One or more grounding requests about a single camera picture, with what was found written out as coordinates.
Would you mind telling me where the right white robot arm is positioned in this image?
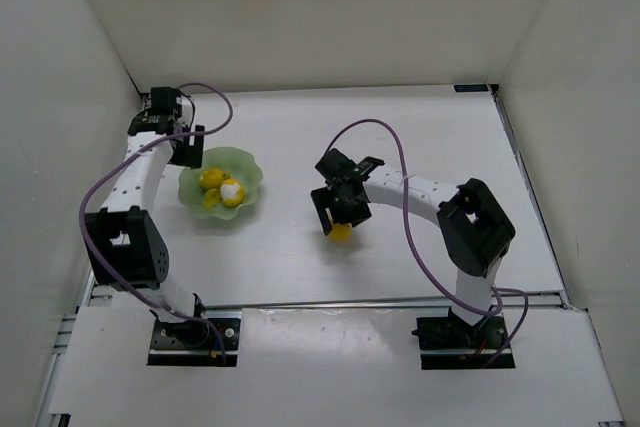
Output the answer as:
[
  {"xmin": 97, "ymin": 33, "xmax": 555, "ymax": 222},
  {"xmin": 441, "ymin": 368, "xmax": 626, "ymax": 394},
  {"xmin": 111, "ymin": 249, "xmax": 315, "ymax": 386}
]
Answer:
[{"xmin": 311, "ymin": 148, "xmax": 516, "ymax": 327}]

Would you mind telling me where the front aluminium rail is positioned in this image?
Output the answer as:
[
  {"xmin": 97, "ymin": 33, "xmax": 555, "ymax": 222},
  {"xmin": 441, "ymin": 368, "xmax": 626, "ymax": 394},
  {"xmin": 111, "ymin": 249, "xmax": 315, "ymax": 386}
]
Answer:
[{"xmin": 205, "ymin": 297, "xmax": 451, "ymax": 311}]

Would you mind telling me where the right blue corner tape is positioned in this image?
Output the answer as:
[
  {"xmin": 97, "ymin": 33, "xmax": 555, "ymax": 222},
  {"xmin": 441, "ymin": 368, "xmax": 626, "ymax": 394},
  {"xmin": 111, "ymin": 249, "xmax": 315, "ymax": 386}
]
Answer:
[{"xmin": 453, "ymin": 84, "xmax": 489, "ymax": 93}]

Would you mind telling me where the yellow green fake lemon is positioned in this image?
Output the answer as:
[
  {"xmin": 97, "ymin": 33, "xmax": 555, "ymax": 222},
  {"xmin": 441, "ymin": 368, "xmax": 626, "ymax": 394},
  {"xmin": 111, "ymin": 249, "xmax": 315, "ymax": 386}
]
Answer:
[{"xmin": 199, "ymin": 168, "xmax": 230, "ymax": 192}]

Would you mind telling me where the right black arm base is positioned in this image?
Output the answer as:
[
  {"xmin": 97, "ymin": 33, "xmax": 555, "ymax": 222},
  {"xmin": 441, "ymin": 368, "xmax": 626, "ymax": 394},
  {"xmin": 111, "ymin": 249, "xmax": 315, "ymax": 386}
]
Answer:
[{"xmin": 412, "ymin": 314, "xmax": 516, "ymax": 371}]

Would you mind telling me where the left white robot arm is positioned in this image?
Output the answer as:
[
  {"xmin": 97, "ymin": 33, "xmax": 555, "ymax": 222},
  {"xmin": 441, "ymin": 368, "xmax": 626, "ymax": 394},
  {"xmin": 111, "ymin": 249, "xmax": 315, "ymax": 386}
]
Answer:
[{"xmin": 83, "ymin": 87, "xmax": 204, "ymax": 323}]

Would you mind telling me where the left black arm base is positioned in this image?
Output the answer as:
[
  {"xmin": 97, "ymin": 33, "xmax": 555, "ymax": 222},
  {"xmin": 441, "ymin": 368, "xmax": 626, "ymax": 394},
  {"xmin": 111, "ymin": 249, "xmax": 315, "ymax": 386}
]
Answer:
[{"xmin": 147, "ymin": 317, "xmax": 241, "ymax": 367}]

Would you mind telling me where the small yellow peel piece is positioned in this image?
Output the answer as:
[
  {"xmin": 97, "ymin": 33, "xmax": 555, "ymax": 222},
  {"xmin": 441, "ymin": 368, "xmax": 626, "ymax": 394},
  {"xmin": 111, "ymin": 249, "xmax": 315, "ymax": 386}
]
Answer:
[{"xmin": 202, "ymin": 188, "xmax": 222, "ymax": 210}]

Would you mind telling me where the torn yellow white fruit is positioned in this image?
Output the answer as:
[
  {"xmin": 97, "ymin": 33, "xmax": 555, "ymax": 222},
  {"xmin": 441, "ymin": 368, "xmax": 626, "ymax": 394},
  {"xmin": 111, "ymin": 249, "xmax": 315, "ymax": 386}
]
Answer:
[{"xmin": 219, "ymin": 178, "xmax": 245, "ymax": 207}]

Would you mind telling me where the yellow fake pear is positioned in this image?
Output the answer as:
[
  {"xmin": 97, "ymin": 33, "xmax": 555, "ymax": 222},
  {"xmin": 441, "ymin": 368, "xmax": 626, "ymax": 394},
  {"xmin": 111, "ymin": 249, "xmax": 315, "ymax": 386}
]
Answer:
[{"xmin": 327, "ymin": 223, "xmax": 353, "ymax": 242}]

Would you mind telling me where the green glass fruit bowl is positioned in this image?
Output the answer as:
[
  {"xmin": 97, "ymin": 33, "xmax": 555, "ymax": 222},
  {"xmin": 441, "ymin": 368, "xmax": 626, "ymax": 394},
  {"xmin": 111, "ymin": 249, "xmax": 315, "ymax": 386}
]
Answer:
[{"xmin": 178, "ymin": 147, "xmax": 263, "ymax": 220}]

